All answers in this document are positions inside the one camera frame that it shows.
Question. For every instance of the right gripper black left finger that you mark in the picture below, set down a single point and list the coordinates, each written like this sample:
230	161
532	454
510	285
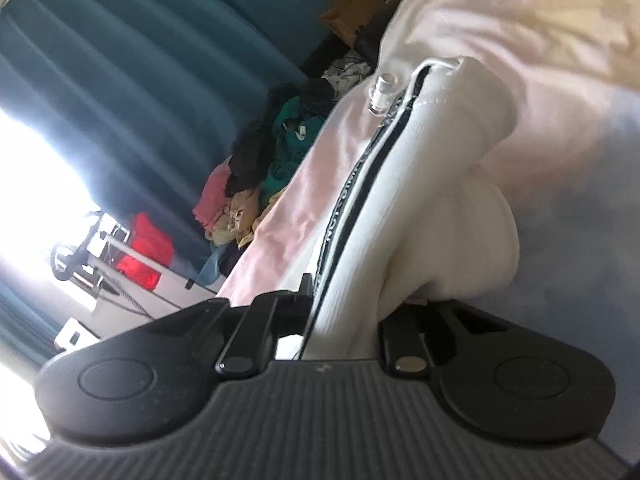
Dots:
270	316

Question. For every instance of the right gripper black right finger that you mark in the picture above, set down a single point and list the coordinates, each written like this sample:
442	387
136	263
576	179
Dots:
414	340

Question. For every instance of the cream white sweatpants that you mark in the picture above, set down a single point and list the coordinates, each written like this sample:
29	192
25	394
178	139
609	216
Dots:
417	217

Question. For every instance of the pile of dark clothes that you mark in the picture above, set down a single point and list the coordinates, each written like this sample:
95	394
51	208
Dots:
242	189

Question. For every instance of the black white folding chair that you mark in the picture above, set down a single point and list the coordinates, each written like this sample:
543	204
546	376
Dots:
74	335

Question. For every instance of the red garment on stand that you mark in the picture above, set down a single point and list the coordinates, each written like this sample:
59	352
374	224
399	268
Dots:
149	241

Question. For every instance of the teal right curtain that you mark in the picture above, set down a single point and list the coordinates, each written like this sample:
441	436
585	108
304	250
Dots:
145	97

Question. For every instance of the brown paper bag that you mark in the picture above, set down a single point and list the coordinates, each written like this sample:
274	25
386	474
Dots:
345	18

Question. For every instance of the pink blue bed sheet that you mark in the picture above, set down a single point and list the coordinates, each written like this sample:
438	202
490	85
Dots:
569	172

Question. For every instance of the window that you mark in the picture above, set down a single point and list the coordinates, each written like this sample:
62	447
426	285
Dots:
43	198

